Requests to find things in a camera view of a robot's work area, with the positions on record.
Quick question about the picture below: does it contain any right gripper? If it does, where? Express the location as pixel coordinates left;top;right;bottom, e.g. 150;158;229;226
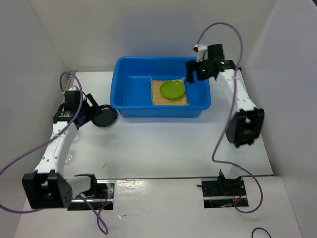
186;57;213;84

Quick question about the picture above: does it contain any black round plate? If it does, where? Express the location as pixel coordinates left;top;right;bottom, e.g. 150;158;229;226
92;104;118;128

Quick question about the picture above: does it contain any green plastic plate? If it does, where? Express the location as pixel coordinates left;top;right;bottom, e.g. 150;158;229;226
160;80;185;100

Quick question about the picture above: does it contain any bamboo placemat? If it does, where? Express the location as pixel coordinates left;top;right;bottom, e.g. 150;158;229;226
151;78;189;106

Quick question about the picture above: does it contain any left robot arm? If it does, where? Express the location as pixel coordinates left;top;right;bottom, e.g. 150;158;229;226
22;86;102;209

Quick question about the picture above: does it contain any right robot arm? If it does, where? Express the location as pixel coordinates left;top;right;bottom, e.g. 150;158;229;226
186;43;264;149

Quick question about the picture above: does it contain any blue plastic bin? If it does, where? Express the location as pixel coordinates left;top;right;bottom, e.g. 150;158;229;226
110;56;211;118

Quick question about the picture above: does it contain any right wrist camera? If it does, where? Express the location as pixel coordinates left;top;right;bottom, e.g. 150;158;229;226
193;44;208;62

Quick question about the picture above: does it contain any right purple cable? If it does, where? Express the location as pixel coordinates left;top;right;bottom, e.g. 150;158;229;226
197;22;264;214

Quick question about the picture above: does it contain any purple cable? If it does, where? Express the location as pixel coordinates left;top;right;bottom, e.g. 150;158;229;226
0;71;109;235
197;22;264;214

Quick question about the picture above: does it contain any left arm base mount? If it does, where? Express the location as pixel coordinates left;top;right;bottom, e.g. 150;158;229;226
67;179;115;211

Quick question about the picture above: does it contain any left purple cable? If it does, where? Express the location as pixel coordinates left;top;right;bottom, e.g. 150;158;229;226
0;71;109;235

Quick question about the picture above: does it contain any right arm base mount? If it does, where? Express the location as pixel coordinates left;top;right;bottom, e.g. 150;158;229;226
196;178;249;209

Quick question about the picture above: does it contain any black cable loop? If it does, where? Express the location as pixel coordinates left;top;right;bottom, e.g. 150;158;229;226
252;227;272;238

